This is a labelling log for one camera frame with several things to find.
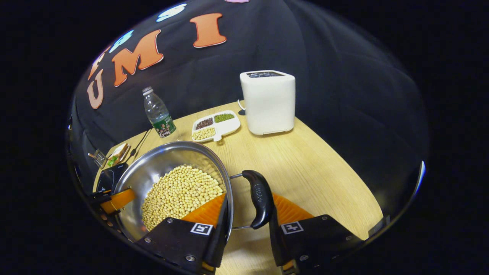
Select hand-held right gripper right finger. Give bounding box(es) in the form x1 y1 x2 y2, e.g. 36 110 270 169
267 193 363 275

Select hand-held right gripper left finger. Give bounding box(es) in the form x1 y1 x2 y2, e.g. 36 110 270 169
136 193 230 275

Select black induction cooktop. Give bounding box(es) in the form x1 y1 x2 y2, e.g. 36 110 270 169
96 162 129 193

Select steel pot with black handle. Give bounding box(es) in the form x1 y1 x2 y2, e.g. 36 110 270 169
113 141 275 243

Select sandwich with lettuce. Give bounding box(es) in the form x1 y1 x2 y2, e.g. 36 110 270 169
107 143 130 167

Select pile of soybeans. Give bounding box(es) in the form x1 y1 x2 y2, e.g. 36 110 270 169
141 164 224 231

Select clear plastic water bottle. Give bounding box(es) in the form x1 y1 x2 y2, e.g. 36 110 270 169
142 86 177 139

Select small portion of soybeans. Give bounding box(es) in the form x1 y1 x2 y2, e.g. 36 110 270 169
193 127 216 141

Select white divided bean tray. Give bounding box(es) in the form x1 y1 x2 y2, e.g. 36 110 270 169
191 110 241 143

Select white toaster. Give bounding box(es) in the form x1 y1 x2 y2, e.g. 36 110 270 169
240 70 296 136

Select black backdrop cloth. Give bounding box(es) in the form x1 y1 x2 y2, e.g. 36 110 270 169
67 0 428 207

